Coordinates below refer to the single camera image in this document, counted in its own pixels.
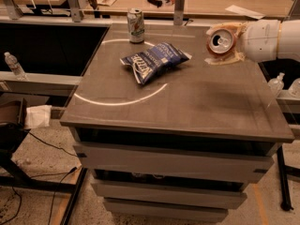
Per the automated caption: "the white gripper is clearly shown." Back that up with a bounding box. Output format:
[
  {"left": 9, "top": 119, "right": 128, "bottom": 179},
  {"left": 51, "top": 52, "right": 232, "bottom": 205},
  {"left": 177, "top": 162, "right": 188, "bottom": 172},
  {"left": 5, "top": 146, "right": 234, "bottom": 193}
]
[{"left": 204, "top": 20, "right": 280, "bottom": 65}]

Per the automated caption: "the red coke can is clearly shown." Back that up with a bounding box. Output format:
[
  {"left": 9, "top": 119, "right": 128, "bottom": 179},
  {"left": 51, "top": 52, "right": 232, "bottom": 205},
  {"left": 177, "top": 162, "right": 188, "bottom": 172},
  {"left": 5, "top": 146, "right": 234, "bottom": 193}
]
[{"left": 206, "top": 28, "right": 237, "bottom": 57}]

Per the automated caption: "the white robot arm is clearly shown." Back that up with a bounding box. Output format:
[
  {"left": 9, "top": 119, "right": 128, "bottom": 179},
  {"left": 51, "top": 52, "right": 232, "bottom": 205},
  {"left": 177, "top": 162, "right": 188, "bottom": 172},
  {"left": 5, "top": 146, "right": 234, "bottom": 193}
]
[{"left": 205, "top": 20, "right": 300, "bottom": 66}]

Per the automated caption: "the white green soda can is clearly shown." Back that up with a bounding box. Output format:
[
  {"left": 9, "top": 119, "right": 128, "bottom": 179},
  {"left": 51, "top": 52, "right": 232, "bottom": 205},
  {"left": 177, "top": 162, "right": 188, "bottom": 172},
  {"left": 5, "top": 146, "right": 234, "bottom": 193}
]
[{"left": 127, "top": 8, "right": 144, "bottom": 43}]

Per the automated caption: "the white paper sheet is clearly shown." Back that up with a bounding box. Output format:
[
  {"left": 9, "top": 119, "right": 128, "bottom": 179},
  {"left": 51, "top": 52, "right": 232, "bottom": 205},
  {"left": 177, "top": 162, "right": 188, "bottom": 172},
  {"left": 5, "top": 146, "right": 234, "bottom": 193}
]
[{"left": 226, "top": 5, "right": 265, "bottom": 20}]

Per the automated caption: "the clear sanitizer bottle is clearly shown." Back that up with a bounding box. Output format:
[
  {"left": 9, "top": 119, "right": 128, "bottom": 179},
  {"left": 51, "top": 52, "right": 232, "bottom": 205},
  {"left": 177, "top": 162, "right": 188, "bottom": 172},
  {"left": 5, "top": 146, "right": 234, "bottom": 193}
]
[{"left": 268, "top": 72, "right": 285, "bottom": 97}]

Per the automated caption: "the blue chip bag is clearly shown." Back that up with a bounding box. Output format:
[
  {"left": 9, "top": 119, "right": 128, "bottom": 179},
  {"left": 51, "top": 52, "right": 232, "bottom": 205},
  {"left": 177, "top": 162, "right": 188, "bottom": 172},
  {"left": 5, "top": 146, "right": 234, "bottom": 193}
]
[{"left": 120, "top": 42, "right": 191, "bottom": 84}]

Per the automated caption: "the grey drawer cabinet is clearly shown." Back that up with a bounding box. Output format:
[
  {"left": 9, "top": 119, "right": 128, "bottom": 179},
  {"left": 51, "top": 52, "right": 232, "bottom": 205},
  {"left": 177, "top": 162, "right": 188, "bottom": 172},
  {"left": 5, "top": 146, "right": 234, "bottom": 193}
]
[{"left": 59, "top": 22, "right": 295, "bottom": 223}]

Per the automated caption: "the top grey drawer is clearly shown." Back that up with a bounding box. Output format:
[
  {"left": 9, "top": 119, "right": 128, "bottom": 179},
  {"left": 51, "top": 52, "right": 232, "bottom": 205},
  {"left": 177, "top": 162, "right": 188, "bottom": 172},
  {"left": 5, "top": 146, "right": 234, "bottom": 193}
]
[{"left": 73, "top": 142, "right": 273, "bottom": 183}]

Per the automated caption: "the grey drawer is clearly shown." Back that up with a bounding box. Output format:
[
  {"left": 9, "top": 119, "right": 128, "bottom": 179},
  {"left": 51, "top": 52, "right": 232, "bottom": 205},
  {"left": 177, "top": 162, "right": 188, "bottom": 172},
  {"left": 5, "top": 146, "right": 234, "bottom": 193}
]
[
  {"left": 92, "top": 180, "right": 247, "bottom": 209},
  {"left": 73, "top": 142, "right": 273, "bottom": 183},
  {"left": 103, "top": 198, "right": 228, "bottom": 223}
]

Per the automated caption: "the paper note on desk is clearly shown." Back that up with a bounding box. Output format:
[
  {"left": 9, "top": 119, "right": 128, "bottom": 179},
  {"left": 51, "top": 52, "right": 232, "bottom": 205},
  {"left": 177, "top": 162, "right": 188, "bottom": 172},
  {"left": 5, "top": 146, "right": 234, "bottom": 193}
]
[{"left": 97, "top": 0, "right": 117, "bottom": 7}]

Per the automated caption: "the black table leg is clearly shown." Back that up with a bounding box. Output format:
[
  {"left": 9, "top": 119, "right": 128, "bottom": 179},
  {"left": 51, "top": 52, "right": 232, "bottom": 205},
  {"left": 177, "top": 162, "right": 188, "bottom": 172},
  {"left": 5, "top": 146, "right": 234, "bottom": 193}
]
[{"left": 277, "top": 147, "right": 293, "bottom": 212}]

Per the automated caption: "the middle grey drawer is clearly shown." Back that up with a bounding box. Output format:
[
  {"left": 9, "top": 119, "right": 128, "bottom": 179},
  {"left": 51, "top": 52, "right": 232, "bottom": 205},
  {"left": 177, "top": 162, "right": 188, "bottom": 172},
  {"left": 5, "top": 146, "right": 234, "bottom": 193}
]
[{"left": 92, "top": 180, "right": 247, "bottom": 209}]

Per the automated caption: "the bottom grey drawer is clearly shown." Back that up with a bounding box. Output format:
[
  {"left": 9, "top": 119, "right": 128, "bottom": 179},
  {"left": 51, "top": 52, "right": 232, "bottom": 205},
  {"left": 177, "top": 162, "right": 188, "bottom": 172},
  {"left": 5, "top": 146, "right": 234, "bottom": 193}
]
[{"left": 103, "top": 198, "right": 228, "bottom": 223}]

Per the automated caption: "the white crumpled paper towel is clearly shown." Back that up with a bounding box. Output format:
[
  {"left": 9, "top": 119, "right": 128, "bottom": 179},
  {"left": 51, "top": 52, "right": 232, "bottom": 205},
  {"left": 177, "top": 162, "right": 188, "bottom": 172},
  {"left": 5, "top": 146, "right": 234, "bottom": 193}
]
[{"left": 24, "top": 105, "right": 52, "bottom": 129}]

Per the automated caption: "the clear plastic water bottle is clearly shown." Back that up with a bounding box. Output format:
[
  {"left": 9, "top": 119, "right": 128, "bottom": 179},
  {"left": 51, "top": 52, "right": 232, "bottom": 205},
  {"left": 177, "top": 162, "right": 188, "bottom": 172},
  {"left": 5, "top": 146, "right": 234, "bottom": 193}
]
[{"left": 4, "top": 52, "right": 27, "bottom": 81}]

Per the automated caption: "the black floor cable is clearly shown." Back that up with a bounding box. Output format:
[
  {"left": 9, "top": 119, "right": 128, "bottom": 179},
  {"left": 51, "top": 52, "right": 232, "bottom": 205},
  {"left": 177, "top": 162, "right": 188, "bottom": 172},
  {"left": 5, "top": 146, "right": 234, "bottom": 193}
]
[{"left": 0, "top": 131, "right": 79, "bottom": 225}]

